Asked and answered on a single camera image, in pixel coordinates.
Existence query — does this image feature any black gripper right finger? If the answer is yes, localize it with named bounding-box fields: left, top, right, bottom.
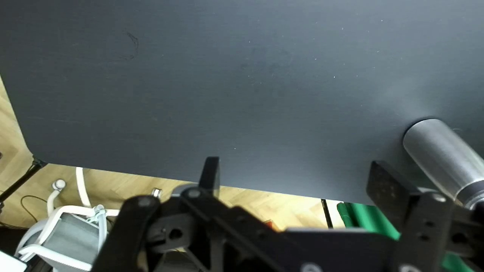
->
left=365, top=161, right=484, bottom=272

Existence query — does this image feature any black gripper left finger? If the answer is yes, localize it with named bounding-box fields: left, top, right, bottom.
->
left=92, top=156, right=284, bottom=272

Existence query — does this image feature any silver metal flask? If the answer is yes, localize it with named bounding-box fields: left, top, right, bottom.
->
left=401, top=118, right=484, bottom=212

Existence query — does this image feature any green backdrop cloth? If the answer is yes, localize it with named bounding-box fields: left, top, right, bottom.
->
left=336, top=201, right=478, bottom=272

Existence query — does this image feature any white office chair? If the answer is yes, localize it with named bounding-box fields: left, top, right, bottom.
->
left=14, top=203, right=121, bottom=271

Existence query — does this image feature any white cable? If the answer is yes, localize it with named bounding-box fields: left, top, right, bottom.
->
left=74, top=167, right=94, bottom=209

